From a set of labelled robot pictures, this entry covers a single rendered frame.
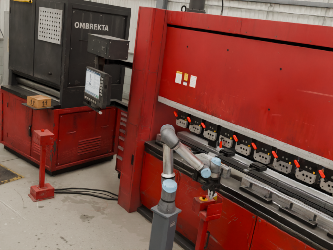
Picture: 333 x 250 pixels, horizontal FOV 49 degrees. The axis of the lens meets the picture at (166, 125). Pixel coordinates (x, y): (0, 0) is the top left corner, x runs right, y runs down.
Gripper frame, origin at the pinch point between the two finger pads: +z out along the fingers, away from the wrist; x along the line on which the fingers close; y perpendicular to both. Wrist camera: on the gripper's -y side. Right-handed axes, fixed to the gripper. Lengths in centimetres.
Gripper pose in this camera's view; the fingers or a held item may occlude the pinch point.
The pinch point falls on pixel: (209, 198)
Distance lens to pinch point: 309.0
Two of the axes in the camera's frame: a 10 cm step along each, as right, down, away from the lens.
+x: -5.1, -3.0, 8.1
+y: 8.6, -1.1, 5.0
